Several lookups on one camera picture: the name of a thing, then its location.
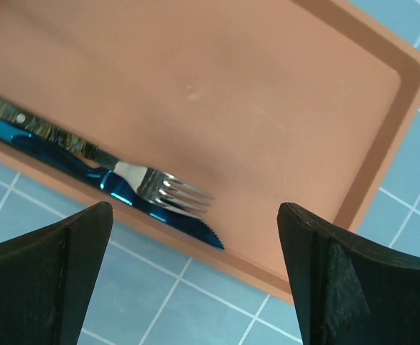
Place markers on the orange plastic tray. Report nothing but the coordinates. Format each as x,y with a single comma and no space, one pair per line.
255,102

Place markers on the silver metal fork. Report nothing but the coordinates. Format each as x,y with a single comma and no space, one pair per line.
154,186

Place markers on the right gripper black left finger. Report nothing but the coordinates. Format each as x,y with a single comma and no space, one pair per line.
48,275

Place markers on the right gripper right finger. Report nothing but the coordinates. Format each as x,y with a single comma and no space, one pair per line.
348,289

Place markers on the blue patterned knife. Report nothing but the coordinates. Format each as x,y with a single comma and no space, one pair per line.
116,187

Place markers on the blue checked tablecloth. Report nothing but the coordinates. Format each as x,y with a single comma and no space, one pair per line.
151,293

